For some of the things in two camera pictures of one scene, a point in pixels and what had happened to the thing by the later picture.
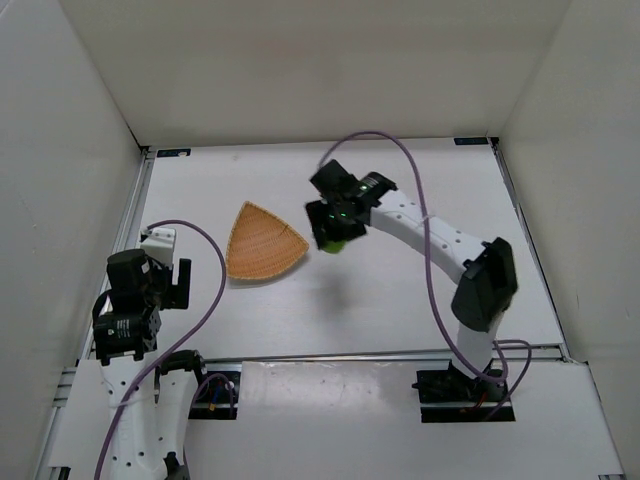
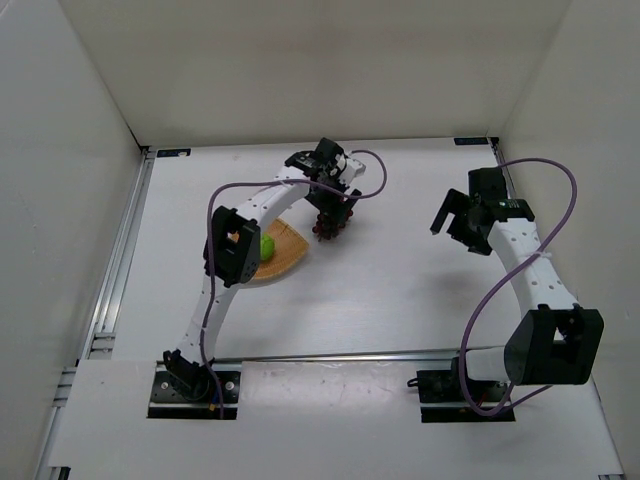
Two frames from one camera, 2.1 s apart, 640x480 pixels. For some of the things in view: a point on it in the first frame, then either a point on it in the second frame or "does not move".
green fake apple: [334, 247] → [267, 246]
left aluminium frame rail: [66, 374] does not move
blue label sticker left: [173, 152] does not move
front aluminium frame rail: [533, 351] does not move
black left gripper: [176, 285] → [330, 201]
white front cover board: [360, 420] does not move
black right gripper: [327, 226] → [460, 223]
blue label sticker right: [471, 141] does not move
